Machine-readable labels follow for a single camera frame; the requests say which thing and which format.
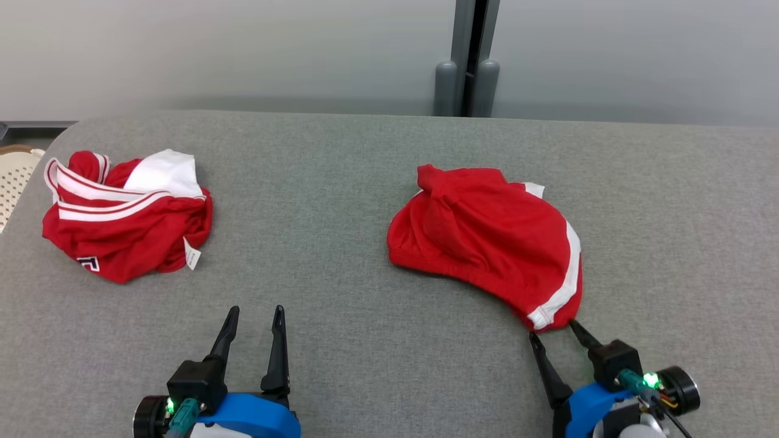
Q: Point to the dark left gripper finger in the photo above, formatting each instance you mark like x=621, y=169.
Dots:
x=278, y=359
x=224, y=337

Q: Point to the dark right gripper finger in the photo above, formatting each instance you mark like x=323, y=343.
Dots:
x=585, y=337
x=551, y=377

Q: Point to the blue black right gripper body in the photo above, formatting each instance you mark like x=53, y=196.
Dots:
x=587, y=413

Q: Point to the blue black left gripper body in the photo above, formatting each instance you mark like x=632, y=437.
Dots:
x=255, y=417

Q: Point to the red shirt with white sleeves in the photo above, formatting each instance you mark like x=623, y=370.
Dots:
x=134, y=243

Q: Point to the red garment with white stripe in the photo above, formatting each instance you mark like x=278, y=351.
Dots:
x=487, y=237

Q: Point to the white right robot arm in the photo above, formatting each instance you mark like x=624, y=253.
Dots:
x=639, y=431

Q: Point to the cream perforated laundry basket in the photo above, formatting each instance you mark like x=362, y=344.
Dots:
x=12, y=179

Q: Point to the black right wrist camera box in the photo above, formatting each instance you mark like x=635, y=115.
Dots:
x=614, y=362

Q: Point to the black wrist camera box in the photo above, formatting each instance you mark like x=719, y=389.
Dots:
x=614, y=362
x=195, y=383

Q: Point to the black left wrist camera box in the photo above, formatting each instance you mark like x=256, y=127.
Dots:
x=195, y=383

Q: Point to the grey rounded post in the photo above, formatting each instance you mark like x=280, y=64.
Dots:
x=487, y=88
x=445, y=88

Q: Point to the grey vertical door frame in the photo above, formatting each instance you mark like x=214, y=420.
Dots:
x=462, y=30

